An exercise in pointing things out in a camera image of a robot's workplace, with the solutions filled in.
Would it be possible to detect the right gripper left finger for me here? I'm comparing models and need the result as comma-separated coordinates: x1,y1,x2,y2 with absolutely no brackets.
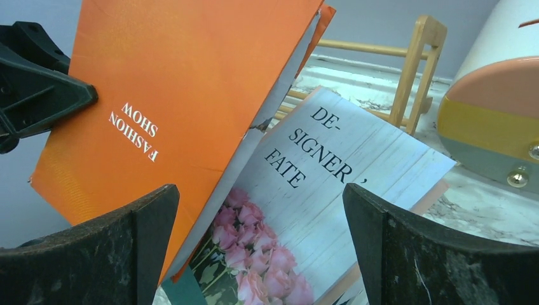
1,184,180,304

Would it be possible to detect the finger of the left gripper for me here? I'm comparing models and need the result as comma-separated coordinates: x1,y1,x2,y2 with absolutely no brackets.
1,22,98,154

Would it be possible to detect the wooden book rack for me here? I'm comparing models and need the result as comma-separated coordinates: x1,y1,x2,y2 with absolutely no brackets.
275,15,447,135

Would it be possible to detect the white rose Designer Fate book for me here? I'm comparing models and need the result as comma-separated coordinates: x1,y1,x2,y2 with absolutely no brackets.
191,87,454,304

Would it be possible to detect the round cream drawer cabinet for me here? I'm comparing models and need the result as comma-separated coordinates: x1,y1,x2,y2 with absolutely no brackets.
437,0,538,193

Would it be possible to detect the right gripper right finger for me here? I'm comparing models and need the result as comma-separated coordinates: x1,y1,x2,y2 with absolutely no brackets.
343,183,538,304

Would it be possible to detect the orange Fashion Show book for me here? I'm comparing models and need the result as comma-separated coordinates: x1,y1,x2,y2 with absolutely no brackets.
30,1,325,278

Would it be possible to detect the teal Humor book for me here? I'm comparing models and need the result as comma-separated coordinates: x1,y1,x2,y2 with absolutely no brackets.
161,273,207,305

